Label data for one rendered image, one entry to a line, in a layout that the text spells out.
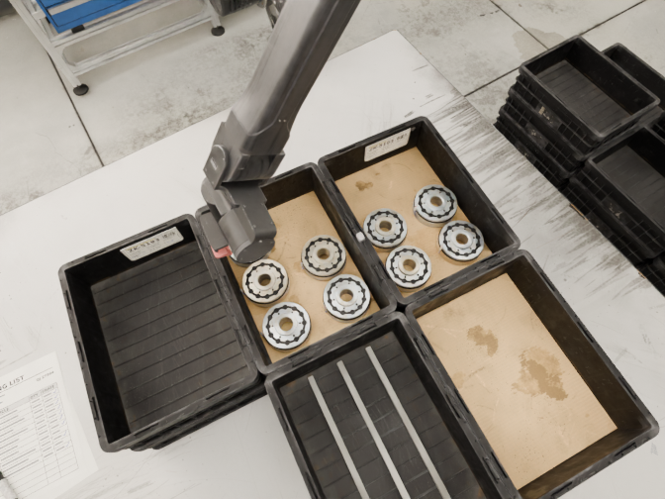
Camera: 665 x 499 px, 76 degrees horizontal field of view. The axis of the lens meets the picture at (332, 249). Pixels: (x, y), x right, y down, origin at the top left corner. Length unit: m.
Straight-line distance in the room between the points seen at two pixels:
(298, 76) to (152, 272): 0.71
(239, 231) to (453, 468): 0.63
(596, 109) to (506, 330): 1.15
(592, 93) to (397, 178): 1.08
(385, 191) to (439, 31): 1.86
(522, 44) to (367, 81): 1.54
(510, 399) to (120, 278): 0.89
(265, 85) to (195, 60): 2.26
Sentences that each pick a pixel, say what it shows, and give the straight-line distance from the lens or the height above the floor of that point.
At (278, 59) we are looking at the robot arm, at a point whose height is 1.43.
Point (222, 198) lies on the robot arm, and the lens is 0.59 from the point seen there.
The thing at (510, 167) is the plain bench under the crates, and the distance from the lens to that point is 1.38.
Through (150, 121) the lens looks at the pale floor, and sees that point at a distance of 2.53.
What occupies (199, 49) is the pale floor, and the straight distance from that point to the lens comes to 2.82.
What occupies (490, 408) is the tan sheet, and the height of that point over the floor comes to 0.83.
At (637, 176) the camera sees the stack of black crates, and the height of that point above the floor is 0.38.
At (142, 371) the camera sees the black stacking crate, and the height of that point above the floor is 0.83.
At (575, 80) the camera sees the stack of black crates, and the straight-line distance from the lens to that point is 2.02.
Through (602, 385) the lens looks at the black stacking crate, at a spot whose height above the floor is 0.87.
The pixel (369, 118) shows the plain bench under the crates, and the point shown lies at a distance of 1.40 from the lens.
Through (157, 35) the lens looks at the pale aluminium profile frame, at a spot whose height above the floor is 0.14.
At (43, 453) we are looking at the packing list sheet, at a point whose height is 0.70.
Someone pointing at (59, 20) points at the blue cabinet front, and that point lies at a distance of 2.63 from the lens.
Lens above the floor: 1.75
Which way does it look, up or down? 66 degrees down
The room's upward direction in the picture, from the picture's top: 2 degrees counter-clockwise
